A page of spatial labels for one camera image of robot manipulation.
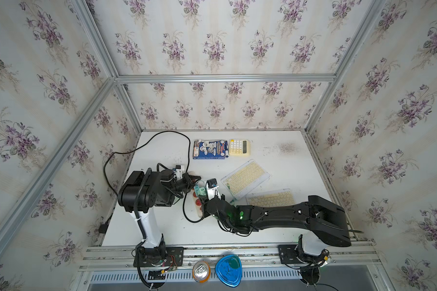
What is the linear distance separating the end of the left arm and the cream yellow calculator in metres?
0.27

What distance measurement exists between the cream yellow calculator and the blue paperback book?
0.15 ft

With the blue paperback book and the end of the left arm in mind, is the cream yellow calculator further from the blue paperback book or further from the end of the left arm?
the end of the left arm

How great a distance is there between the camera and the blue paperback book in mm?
1063

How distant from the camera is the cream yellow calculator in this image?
109 cm

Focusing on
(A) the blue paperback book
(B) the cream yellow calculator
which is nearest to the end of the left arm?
(A) the blue paperback book
